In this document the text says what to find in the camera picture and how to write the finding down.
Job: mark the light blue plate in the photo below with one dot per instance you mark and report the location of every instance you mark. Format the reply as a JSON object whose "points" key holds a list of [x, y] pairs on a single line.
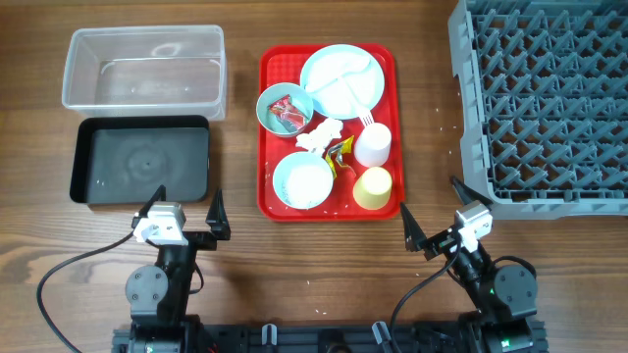
{"points": [[332, 100]]}

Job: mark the yellow plastic cup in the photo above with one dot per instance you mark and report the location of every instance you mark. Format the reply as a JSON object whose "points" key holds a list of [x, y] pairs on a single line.
{"points": [[373, 189]]}

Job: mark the white plastic cup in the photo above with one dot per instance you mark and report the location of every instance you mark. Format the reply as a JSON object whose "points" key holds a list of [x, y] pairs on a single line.
{"points": [[372, 148]]}

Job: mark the mint green bowl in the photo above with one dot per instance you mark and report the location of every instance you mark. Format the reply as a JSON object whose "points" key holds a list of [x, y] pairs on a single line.
{"points": [[300, 99]]}

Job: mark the blue bowl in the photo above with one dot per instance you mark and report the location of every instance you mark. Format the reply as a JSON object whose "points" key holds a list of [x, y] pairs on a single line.
{"points": [[290, 162]]}

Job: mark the clear plastic bin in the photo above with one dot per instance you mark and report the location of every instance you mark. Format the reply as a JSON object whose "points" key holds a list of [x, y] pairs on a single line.
{"points": [[142, 71]]}

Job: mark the red serving tray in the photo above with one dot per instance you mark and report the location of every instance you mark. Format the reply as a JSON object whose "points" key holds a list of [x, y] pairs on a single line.
{"points": [[284, 63]]}

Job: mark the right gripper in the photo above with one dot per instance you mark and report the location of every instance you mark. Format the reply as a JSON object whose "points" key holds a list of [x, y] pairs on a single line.
{"points": [[416, 239]]}

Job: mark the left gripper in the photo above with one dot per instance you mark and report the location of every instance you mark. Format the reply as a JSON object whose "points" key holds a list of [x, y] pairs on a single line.
{"points": [[205, 242]]}

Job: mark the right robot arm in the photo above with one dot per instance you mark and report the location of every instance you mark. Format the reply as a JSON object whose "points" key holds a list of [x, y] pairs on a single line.
{"points": [[503, 290]]}

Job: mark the red snack wrapper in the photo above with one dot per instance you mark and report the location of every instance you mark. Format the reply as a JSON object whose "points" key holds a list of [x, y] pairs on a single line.
{"points": [[289, 116]]}

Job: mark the black plastic tray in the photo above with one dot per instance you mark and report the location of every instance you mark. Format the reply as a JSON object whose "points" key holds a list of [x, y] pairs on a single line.
{"points": [[124, 160]]}

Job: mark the white plastic spoon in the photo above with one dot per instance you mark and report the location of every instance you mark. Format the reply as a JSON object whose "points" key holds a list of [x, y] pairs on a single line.
{"points": [[352, 66]]}

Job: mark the white plastic fork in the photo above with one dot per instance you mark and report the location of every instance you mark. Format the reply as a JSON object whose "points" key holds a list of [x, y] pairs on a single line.
{"points": [[363, 113]]}

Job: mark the white rice pile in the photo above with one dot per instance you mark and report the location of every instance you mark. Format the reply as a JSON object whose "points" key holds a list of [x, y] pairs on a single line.
{"points": [[307, 186]]}

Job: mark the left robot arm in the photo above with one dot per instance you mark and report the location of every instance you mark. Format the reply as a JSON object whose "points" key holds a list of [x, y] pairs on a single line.
{"points": [[158, 294]]}

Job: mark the white tissue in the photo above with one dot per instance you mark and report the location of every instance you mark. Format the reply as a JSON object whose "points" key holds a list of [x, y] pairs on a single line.
{"points": [[317, 140]]}

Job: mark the yellow snack wrapper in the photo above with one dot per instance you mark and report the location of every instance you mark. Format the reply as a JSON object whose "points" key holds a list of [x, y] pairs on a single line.
{"points": [[335, 156]]}

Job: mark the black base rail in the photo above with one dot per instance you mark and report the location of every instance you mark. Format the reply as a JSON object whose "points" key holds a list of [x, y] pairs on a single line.
{"points": [[319, 338]]}

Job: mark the grey dishwasher rack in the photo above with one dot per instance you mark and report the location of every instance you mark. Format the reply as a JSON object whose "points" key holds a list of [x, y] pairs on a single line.
{"points": [[543, 86]]}

